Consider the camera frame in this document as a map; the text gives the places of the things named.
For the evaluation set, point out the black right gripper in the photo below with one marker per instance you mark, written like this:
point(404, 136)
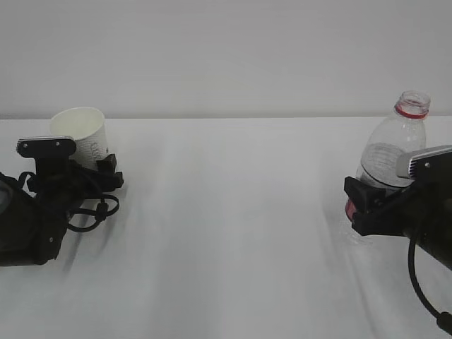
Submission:
point(422, 204)

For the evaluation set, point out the white paper cup green logo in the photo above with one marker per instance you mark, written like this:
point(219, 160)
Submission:
point(86, 126)

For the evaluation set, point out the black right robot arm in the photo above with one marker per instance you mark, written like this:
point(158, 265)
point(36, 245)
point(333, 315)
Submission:
point(439, 249)

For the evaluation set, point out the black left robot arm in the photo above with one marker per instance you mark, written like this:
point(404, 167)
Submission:
point(38, 208)

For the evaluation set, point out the clear plastic water bottle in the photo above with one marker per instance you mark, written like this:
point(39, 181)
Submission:
point(401, 131)

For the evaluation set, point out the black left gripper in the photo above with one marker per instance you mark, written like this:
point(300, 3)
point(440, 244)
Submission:
point(81, 191)

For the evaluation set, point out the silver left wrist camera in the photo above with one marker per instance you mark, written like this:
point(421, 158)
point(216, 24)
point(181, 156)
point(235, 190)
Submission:
point(46, 147)

